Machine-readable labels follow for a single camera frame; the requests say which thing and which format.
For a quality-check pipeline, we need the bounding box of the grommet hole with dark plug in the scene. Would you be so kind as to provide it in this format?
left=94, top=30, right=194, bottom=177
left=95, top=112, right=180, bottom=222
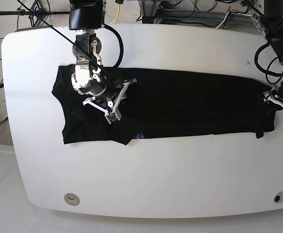
left=274, top=191, right=283, bottom=203

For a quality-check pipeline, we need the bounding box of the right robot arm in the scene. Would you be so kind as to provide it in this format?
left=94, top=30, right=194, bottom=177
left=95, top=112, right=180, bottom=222
left=69, top=0, right=124, bottom=109

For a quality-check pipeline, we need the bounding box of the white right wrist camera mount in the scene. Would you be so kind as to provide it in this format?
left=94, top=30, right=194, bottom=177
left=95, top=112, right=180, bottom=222
left=83, top=78, right=137, bottom=124

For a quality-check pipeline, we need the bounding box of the black T-shirt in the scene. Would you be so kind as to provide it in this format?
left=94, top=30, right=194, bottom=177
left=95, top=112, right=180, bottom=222
left=52, top=65, right=281, bottom=145

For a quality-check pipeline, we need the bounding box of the empty silver grommet hole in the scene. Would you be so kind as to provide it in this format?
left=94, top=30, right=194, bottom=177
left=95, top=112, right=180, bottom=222
left=64, top=193, right=80, bottom=206

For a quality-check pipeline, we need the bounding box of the grey metal frame base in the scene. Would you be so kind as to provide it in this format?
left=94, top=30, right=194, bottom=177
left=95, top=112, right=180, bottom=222
left=136, top=0, right=251, bottom=25

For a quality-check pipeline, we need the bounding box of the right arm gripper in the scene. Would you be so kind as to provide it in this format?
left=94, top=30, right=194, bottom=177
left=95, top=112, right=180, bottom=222
left=71, top=65, right=124, bottom=96

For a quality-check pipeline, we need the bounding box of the black tripod stand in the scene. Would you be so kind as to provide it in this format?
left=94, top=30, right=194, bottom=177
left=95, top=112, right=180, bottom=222
left=0, top=0, right=70, bottom=29

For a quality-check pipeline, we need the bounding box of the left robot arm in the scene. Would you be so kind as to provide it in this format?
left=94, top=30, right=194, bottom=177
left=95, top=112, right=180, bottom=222
left=248, top=0, right=283, bottom=105

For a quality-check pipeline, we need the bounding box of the yellow cable on floor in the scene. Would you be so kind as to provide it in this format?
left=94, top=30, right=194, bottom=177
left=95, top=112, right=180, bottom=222
left=111, top=0, right=124, bottom=24

